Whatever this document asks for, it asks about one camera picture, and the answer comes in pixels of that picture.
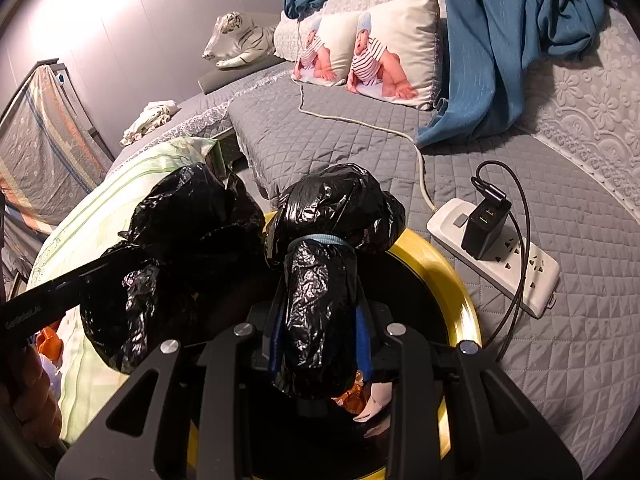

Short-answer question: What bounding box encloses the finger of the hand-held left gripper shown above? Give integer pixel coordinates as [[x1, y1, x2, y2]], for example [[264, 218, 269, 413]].
[[65, 252, 132, 313]]

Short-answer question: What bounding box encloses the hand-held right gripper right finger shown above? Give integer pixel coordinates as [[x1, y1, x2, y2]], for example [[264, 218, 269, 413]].
[[355, 305, 583, 480]]

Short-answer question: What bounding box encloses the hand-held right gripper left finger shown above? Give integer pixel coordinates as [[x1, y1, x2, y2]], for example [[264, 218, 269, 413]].
[[55, 305, 278, 480]]

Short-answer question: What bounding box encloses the orange plastic wrapper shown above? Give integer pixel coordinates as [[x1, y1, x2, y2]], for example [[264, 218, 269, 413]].
[[34, 326, 64, 361]]

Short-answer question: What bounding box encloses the orange snack bag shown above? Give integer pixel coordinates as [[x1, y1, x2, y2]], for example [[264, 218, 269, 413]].
[[331, 369, 372, 413]]

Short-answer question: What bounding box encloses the lavender foam fruit net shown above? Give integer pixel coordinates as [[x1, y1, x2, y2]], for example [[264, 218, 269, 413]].
[[39, 357, 62, 391]]

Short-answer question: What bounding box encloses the white paper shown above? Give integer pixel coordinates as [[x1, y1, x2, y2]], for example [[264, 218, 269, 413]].
[[354, 381, 395, 422]]

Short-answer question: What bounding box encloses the yellow rimmed black bin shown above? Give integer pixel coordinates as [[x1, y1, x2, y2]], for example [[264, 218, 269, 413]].
[[185, 210, 483, 480]]

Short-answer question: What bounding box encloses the black plastic bag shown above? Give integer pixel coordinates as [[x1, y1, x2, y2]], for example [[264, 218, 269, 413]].
[[264, 162, 407, 401], [79, 162, 267, 376]]

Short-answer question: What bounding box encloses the person's left hand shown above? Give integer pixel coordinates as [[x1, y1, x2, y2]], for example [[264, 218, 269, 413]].
[[0, 345, 63, 443]]

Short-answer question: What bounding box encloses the striped grey sheet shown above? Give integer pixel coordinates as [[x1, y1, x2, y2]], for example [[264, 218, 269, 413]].
[[0, 60, 116, 241]]

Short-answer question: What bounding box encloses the black charger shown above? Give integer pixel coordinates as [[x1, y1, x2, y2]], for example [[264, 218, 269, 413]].
[[460, 200, 512, 261]]

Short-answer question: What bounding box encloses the beige clothes pile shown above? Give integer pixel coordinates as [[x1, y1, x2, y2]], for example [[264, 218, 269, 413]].
[[120, 101, 177, 143]]

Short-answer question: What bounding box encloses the white power strip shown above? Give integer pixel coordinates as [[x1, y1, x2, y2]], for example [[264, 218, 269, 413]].
[[426, 197, 561, 320]]

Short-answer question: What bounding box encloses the grey quilted sofa cover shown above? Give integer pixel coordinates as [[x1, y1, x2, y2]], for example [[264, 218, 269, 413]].
[[102, 60, 640, 480]]

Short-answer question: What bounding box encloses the grey bolster pillow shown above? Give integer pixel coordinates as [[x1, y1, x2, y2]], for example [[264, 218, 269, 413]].
[[197, 55, 288, 95]]

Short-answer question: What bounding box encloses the white tiger plush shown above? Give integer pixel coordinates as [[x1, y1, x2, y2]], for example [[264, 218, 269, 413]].
[[202, 11, 281, 70]]

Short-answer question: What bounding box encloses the baby print pillow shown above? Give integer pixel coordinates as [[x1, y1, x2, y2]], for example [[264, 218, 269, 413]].
[[345, 0, 446, 111], [291, 10, 361, 83]]

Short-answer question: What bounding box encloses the white power cable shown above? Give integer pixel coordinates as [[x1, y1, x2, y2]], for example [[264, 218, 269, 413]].
[[297, 17, 436, 211]]

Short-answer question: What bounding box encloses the black charger cable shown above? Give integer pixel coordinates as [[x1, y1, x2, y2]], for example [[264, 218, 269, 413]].
[[470, 160, 531, 361]]

